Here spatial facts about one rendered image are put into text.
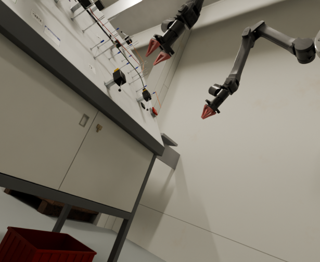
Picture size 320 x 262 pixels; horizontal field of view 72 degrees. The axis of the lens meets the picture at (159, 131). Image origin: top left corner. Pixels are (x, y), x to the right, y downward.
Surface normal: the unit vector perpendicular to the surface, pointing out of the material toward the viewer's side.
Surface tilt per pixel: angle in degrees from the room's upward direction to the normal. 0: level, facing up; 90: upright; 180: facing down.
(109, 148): 90
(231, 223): 90
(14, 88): 90
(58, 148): 90
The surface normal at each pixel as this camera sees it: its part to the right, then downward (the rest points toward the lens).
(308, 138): -0.58, -0.47
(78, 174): 0.82, 0.11
